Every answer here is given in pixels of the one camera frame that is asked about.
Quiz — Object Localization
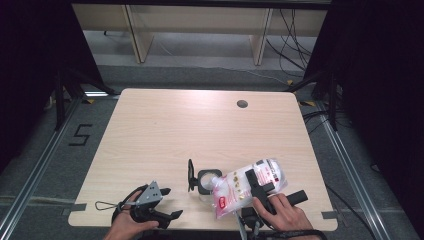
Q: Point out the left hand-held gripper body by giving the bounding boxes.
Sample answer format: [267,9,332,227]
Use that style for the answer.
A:
[129,180,172,230]

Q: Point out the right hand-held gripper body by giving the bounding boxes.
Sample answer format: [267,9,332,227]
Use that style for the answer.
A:
[240,189,310,234]

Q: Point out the red and white sugar bag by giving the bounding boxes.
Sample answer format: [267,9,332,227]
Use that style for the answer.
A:
[210,157,289,220]

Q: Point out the person's right hand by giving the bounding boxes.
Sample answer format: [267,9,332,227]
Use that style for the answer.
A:
[251,192,316,234]

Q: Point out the person's left hand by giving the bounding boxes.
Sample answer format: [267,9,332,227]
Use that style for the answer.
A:
[103,190,160,240]

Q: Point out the black tripod stand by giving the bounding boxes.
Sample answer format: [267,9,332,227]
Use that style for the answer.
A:
[52,64,118,132]
[284,68,346,132]

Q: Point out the black curtain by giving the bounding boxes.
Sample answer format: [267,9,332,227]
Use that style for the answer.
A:
[303,0,424,231]
[0,0,105,171]

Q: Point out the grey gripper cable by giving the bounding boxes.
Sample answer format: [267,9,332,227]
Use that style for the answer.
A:
[234,212,262,240]

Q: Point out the thin grey wire loop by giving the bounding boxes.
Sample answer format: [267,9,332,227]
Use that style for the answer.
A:
[94,200,122,212]

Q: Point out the aluminium floor rail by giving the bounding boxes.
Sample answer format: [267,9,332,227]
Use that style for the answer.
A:
[0,95,85,240]
[314,99,392,240]

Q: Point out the black floor cables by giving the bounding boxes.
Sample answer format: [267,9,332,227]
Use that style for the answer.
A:
[301,109,335,135]

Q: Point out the black floor cable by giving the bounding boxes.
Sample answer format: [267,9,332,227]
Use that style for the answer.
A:
[324,184,378,240]

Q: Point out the hanging black cables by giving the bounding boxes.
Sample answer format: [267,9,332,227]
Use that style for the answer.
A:
[265,8,318,73]

